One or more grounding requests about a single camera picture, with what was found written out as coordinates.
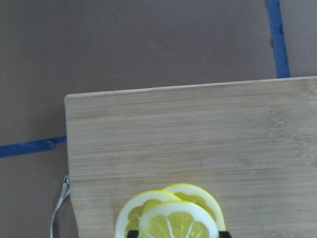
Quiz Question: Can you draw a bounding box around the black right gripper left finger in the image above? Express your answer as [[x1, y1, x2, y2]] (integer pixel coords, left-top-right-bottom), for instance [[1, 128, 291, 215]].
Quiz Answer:
[[127, 230, 139, 238]]

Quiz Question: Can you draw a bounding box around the lemon slice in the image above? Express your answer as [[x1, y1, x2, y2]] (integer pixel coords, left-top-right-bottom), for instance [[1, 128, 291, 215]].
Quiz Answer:
[[138, 201, 219, 238], [115, 183, 231, 238]]

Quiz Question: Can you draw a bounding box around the wooden cutting board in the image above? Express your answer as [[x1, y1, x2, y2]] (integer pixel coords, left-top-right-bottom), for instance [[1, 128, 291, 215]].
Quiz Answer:
[[65, 77, 317, 238]]

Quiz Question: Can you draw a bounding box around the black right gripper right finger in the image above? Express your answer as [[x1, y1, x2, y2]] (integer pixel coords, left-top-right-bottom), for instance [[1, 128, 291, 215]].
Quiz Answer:
[[218, 231, 232, 238]]

